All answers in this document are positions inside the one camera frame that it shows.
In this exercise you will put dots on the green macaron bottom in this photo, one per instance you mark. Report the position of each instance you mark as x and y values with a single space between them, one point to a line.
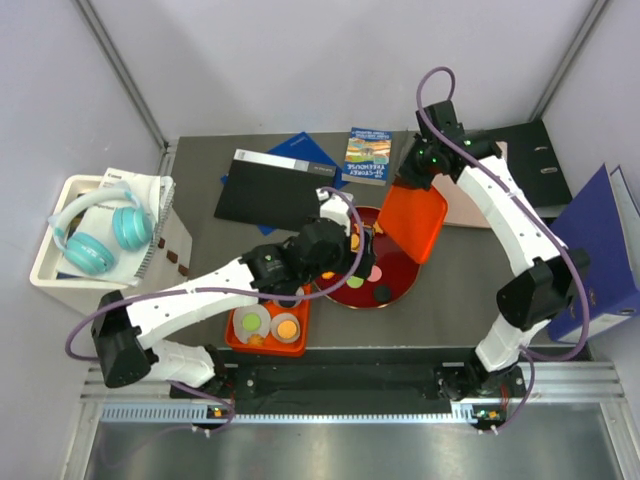
355 282

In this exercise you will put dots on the white paper cup top-right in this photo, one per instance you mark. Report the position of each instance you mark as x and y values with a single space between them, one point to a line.
289 303

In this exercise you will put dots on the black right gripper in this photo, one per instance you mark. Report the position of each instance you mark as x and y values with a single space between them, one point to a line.
405 169

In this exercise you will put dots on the green macaron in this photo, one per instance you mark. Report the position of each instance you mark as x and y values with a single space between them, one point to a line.
251 322
355 282

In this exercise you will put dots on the pink macaron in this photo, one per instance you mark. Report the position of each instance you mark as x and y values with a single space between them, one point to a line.
375 275

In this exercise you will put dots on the white paper cup bottom-left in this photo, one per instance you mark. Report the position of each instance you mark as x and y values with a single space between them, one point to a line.
241 334

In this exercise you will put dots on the colourful paperback book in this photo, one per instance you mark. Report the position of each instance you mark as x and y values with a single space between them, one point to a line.
367 157

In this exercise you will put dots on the white spiral manual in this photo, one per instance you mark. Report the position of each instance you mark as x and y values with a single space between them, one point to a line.
156 194

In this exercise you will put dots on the teal headphones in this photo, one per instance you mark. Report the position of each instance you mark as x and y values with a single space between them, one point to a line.
96 227

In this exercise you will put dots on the white storage bin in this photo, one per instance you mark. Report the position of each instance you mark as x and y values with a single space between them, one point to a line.
169 265

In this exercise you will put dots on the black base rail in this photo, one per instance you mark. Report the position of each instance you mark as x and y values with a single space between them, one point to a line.
357 381

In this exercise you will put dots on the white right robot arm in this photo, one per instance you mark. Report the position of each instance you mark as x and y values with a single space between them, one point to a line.
548 276

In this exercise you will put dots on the grey cable duct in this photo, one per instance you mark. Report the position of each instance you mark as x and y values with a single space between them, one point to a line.
204 414

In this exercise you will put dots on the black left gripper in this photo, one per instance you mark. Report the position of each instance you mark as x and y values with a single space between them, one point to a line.
348 260

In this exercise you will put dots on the blue ring binder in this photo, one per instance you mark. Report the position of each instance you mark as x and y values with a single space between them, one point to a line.
603 219

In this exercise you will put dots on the white paper cup bottom-right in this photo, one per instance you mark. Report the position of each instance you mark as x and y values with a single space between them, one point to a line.
277 320

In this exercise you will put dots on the black notebook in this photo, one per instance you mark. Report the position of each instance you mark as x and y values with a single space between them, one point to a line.
270 195

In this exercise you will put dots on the orange box lid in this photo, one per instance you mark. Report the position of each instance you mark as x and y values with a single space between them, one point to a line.
413 219

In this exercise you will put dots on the black cookie bottom-right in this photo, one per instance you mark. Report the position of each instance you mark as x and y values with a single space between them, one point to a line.
382 294

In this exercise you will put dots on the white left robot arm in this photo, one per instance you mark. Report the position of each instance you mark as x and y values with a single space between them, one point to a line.
131 335

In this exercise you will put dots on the orange cookie box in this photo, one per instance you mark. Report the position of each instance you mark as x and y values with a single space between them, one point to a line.
271 345

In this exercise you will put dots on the orange swirl cookie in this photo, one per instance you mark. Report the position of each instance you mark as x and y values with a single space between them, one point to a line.
256 340

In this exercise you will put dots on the blue booklet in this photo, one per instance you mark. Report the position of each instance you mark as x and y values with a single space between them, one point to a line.
300 147

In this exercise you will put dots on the pink folder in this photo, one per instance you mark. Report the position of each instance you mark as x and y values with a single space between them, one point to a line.
462 211

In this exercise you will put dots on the orange flower cookie top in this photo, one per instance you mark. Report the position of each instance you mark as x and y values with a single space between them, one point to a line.
378 227

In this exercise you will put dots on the black ring binder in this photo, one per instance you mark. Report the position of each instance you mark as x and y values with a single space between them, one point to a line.
535 167

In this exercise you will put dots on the red round tray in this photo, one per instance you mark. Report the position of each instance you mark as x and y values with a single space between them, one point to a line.
399 272

